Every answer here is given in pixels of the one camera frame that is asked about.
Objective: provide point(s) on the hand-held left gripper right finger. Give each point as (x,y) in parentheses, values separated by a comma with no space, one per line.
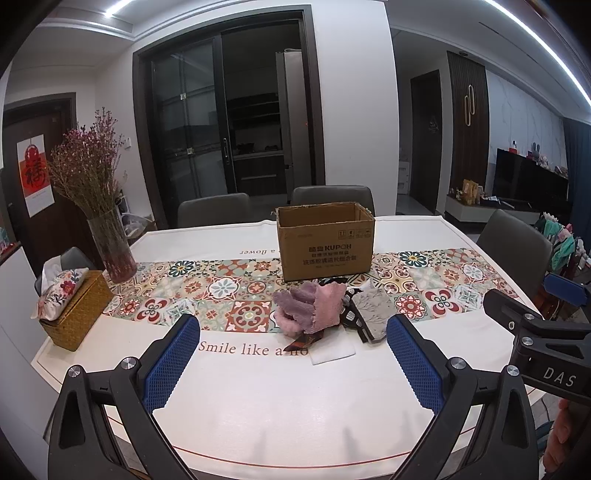
(415,364)

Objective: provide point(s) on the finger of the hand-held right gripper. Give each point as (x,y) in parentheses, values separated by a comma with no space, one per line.
(505,307)
(568,290)

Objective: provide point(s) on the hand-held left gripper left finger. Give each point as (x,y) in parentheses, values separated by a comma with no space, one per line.
(171,364)

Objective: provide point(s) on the grey leaf-print cloth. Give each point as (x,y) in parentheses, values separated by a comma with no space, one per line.
(374,314)

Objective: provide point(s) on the black red patterned hair scarf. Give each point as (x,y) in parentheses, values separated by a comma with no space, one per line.
(352,314)

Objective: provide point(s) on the pink fluffy cloth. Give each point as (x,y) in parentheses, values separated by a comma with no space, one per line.
(328,307)

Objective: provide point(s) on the purple fluffy cloth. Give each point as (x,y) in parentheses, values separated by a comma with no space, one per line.
(291,307)

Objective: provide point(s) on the brown cardboard box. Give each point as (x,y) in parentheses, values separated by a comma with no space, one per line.
(323,244)

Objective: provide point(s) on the person's right hand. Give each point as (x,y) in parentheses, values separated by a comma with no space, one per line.
(575,429)

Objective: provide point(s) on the clothes drying rack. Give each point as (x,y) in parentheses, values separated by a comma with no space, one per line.
(561,244)

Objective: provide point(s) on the grey dining chair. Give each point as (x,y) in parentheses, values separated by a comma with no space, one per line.
(212,210)
(76,258)
(512,244)
(332,196)

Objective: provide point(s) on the white felt cloth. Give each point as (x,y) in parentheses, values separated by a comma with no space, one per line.
(332,353)

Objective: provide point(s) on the white tablecloth with tile band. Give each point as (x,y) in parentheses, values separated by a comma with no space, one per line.
(258,401)

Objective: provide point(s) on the woven yellow tissue box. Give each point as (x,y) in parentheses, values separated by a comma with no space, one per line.
(85,314)

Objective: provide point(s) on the white television cabinet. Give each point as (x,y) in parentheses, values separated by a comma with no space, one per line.
(466,210)

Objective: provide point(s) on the dark blue curtain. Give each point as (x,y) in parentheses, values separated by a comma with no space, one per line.
(579,180)

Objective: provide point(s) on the black television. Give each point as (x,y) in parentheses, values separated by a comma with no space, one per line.
(526,180)

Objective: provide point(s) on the yellow packages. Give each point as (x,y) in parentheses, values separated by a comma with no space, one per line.
(471,190)

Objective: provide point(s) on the glass vase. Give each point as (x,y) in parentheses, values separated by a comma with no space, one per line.
(113,249)

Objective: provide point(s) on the floral fabric tissue cover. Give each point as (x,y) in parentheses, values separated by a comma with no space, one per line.
(60,288)

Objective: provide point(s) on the grey plush rabbit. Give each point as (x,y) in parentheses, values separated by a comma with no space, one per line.
(536,152)

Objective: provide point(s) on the cluttered shoe rack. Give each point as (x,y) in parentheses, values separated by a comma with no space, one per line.
(134,221)

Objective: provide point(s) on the white drawer unit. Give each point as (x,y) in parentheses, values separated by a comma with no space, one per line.
(403,177)

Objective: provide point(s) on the dark interior door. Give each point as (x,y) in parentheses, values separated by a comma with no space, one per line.
(427,143)

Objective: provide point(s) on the dried pink flower bunch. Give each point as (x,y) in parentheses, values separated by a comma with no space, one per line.
(90,170)

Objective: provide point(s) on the dark framed sliding glass door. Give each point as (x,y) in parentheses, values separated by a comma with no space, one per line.
(194,120)

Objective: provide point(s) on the dark wooden entrance door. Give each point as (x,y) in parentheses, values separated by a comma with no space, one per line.
(60,120)

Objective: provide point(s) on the silver refrigerator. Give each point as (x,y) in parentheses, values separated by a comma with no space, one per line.
(291,115)

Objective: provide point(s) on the dark wood slatted wall panel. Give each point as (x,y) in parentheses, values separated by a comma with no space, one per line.
(475,152)

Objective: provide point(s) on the red white wall calendar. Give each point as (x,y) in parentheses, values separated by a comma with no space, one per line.
(36,177)

